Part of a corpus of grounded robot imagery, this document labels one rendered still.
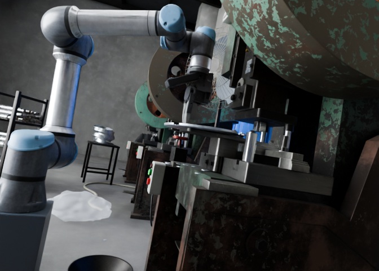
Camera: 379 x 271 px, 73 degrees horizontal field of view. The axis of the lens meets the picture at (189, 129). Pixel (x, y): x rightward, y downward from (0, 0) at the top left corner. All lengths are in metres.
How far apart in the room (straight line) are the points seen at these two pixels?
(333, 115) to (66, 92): 0.93
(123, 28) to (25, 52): 7.36
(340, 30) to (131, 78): 7.21
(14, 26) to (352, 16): 8.18
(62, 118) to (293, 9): 0.79
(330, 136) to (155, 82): 1.61
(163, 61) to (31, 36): 6.24
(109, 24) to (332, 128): 0.80
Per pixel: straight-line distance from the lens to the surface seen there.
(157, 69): 2.29
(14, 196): 0.89
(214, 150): 0.91
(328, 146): 0.98
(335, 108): 1.00
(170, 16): 0.82
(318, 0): 0.60
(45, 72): 7.92
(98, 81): 7.66
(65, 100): 1.01
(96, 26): 0.90
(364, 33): 0.66
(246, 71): 1.05
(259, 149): 0.93
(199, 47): 0.94
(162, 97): 2.24
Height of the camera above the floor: 0.72
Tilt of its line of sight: 4 degrees up
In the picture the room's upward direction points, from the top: 10 degrees clockwise
